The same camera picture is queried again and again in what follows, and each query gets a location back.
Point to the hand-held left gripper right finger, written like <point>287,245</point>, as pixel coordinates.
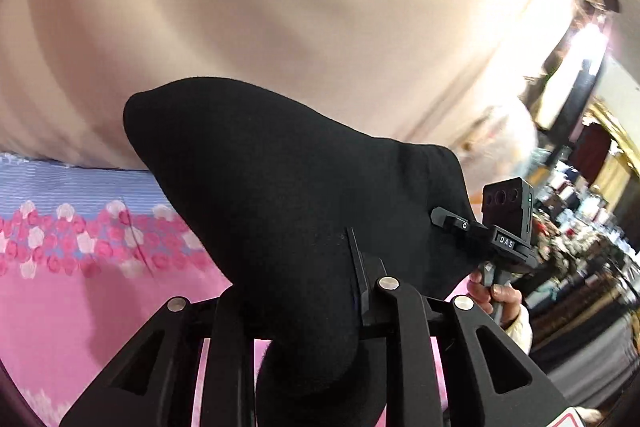
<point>359,262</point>

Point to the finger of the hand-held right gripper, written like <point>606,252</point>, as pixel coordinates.
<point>452,222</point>

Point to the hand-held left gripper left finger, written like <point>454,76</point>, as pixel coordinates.
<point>230,357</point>

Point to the black pants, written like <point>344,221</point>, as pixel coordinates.
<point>280,207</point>

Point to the person's right forearm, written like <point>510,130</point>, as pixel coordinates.
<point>520,332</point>

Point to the person's right hand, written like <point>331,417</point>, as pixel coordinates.
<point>507,302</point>

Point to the cluttered shelves of goods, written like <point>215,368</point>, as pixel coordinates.
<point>585,227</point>

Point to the pink floral blanket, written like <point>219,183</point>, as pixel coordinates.
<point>75,307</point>

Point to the grey cloth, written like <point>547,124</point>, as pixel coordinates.
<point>585,357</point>

